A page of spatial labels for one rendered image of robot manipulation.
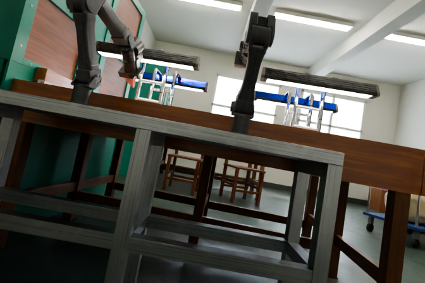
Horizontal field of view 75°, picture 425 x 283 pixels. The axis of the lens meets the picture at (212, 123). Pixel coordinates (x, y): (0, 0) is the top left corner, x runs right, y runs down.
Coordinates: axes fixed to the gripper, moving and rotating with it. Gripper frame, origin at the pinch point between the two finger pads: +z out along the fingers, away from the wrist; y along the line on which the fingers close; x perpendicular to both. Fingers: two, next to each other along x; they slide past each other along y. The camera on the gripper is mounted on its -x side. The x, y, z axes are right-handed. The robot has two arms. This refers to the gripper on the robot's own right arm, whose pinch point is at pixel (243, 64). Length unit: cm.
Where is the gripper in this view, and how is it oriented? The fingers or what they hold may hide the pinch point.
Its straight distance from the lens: 147.8
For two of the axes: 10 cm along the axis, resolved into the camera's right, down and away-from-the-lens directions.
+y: -9.8, -1.8, 0.0
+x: -1.8, 9.8, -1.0
